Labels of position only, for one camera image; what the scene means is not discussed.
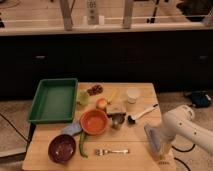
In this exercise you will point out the black white dish brush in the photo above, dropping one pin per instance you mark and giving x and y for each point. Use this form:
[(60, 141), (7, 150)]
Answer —
[(132, 118)]

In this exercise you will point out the silver fork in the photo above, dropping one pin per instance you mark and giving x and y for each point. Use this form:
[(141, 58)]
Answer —
[(101, 152)]

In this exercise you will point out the brown sponge block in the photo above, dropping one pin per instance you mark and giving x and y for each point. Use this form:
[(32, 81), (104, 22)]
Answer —
[(116, 109)]

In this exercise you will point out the white remote on counter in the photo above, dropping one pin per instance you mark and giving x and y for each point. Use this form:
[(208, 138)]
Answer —
[(92, 12)]

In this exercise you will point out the green plastic tray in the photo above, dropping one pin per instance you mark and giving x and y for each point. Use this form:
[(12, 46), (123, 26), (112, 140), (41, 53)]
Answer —
[(54, 101)]

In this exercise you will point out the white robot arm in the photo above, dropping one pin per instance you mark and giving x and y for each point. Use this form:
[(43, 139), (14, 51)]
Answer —
[(179, 121)]

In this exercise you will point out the light blue cloth piece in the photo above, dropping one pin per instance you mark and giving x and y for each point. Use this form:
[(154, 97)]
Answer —
[(72, 129)]

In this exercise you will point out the blue bag on floor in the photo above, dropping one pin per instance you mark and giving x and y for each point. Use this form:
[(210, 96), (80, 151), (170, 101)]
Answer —
[(200, 99)]

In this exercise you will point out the green chili pepper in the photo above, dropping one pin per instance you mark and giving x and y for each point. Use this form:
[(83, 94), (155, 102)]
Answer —
[(83, 136)]

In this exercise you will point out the purple bowl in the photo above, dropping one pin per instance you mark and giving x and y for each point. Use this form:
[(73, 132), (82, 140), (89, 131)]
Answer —
[(62, 148)]

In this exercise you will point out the red yellow apple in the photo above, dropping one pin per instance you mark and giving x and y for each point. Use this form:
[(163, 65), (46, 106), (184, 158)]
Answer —
[(101, 103)]

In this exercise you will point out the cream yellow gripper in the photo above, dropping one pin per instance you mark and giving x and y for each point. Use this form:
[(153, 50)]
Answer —
[(163, 148)]

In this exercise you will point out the blue towel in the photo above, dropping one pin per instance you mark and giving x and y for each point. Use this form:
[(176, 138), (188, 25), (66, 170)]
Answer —
[(153, 138)]

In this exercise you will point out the white cup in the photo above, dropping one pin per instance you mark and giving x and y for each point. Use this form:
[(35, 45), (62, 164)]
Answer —
[(132, 95)]

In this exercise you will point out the light green small cup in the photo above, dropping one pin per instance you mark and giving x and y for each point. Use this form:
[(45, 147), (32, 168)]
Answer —
[(83, 98)]

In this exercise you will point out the orange bowl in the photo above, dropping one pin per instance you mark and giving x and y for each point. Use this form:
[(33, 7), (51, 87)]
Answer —
[(94, 122)]

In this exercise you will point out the yellow banana toy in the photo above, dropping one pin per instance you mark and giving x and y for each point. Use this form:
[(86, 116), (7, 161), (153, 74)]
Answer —
[(111, 97)]

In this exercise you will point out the dark red grapes bunch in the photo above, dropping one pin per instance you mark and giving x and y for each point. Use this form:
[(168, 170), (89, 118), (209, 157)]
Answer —
[(94, 90)]

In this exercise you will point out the small metal cup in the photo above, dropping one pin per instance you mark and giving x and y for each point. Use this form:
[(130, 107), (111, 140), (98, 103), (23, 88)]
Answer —
[(117, 121)]

